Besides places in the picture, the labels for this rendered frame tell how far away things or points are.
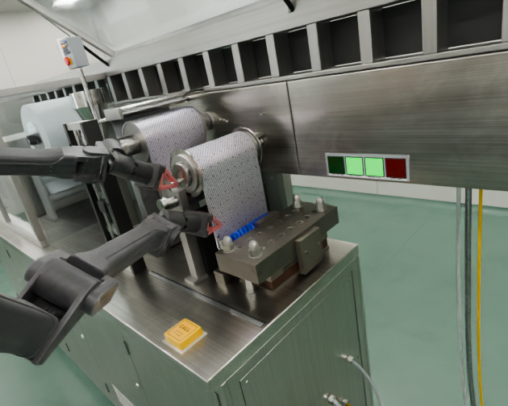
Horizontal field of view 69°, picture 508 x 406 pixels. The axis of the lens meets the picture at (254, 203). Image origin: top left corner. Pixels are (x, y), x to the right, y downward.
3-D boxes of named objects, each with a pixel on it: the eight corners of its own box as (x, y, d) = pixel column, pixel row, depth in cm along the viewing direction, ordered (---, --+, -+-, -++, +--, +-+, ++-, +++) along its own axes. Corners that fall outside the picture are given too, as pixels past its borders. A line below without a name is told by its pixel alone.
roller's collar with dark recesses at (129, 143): (118, 158, 122) (111, 138, 120) (134, 152, 126) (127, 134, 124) (127, 159, 118) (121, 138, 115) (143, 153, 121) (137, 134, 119)
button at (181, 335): (165, 341, 94) (163, 333, 94) (187, 325, 99) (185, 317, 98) (181, 351, 90) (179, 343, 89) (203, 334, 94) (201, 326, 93)
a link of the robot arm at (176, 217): (168, 217, 94) (159, 205, 97) (158, 239, 96) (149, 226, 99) (190, 218, 99) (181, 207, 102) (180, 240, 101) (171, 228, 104)
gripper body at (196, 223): (209, 238, 102) (187, 237, 97) (186, 231, 109) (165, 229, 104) (213, 214, 102) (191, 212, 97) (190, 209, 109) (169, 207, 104)
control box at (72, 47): (64, 70, 135) (54, 40, 132) (81, 68, 139) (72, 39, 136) (72, 68, 130) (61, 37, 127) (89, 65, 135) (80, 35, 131)
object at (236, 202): (217, 247, 112) (203, 191, 106) (267, 217, 127) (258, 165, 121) (218, 248, 112) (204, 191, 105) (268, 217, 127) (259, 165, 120)
